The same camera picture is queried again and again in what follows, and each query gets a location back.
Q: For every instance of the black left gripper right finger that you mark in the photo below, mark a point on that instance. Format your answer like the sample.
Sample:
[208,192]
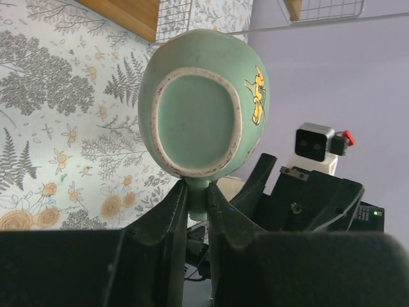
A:
[253,267]

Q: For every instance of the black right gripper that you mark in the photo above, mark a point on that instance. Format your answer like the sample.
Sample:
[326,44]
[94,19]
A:
[301,200]

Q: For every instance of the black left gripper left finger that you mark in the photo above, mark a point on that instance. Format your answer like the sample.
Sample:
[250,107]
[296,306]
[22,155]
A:
[141,264]

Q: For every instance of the teal green mug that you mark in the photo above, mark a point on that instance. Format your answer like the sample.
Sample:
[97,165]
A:
[203,103]

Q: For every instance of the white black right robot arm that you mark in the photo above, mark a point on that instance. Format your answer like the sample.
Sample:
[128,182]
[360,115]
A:
[368,217]

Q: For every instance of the floral tablecloth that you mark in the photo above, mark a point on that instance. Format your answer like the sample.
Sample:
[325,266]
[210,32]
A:
[72,156]

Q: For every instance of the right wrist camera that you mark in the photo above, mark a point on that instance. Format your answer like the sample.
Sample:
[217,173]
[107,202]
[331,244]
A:
[318,148]

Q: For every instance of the white wire wooden shelf rack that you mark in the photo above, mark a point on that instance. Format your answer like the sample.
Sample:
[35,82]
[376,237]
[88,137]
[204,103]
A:
[242,18]

